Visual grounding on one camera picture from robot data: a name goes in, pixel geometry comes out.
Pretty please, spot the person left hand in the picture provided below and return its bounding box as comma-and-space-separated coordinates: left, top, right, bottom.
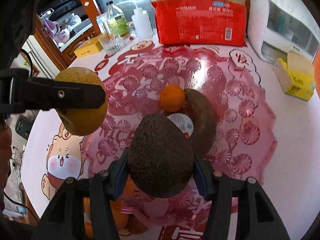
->
0, 126, 12, 189

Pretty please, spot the dark overripe banana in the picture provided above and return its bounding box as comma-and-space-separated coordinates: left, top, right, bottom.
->
184, 88, 217, 159

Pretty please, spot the yellow pear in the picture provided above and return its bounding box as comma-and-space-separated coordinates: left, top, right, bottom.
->
55, 67, 108, 136

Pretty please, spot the white cloth on appliance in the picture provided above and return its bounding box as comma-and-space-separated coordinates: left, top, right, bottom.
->
271, 0, 319, 41

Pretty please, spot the dark green avocado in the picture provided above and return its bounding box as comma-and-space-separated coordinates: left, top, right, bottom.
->
127, 114, 194, 198

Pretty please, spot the white squeeze bottle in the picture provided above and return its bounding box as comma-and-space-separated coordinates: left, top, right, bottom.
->
124, 0, 153, 40

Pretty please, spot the yellow tissue box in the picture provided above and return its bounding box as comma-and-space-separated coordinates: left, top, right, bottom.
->
272, 50, 315, 101

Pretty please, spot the white countertop appliance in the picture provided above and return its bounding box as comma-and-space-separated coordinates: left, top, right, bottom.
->
247, 0, 319, 63

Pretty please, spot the red paper cup package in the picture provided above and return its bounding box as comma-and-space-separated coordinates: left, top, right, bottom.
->
150, 0, 247, 47

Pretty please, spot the orange tangerine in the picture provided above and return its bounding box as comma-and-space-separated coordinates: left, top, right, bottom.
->
159, 84, 185, 112
83, 197, 94, 239

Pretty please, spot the yellow flat box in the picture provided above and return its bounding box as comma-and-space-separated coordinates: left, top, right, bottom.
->
74, 37, 103, 58

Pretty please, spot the small glass jar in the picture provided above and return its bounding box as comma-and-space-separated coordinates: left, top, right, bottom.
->
127, 22, 137, 40

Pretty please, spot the clear drinking glass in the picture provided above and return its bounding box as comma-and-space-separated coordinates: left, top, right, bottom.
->
98, 34, 124, 56

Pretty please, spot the red yellow apple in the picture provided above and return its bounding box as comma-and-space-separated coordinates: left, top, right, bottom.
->
110, 179, 136, 231

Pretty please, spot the clear glass bottle green label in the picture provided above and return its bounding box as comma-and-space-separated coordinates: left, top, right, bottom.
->
106, 1, 130, 37

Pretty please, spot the pink glass fruit bowl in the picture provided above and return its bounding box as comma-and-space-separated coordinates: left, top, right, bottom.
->
81, 45, 278, 224

